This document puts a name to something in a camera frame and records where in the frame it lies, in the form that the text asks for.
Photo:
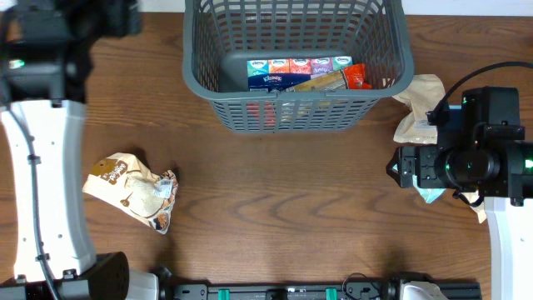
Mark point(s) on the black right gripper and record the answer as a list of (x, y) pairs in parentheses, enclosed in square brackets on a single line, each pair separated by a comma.
[(425, 158)]

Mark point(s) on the Kleenex tissue multipack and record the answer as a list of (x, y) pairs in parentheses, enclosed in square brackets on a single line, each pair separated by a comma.
[(281, 73)]

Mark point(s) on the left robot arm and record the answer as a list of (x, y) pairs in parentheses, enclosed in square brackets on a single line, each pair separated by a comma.
[(45, 63)]

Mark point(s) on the orange spaghetti packet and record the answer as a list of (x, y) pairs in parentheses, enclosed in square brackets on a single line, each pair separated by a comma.
[(350, 77)]

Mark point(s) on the grey plastic basket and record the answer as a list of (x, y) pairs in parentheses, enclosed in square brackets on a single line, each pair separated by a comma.
[(220, 37)]

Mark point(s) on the cream brown snack bag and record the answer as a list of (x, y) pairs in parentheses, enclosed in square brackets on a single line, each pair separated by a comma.
[(123, 181)]

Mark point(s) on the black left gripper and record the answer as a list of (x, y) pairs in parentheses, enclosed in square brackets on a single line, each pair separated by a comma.
[(111, 18)]

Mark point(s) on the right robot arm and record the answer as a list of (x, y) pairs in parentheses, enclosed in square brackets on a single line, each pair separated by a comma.
[(481, 148)]

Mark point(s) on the beige paper pouch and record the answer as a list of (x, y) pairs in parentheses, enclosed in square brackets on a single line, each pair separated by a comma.
[(421, 96)]

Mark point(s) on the brown white snack bag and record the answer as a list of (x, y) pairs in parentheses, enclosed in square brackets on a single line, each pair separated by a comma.
[(474, 201)]

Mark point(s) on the teal snack packet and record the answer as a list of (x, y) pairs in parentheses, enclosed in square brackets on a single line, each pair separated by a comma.
[(429, 193)]

